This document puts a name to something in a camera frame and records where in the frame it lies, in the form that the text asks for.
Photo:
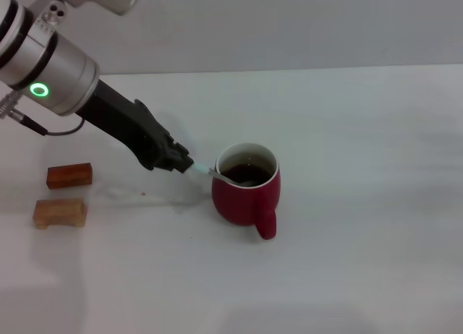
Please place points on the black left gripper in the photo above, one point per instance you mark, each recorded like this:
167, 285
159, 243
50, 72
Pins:
123, 124

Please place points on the red ceramic mug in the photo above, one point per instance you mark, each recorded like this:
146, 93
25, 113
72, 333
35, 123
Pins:
231, 200

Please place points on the dark reddish wooden block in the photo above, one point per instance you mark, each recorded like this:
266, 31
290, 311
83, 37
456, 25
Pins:
68, 175

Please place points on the light wooden rest block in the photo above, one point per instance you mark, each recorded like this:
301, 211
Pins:
59, 211

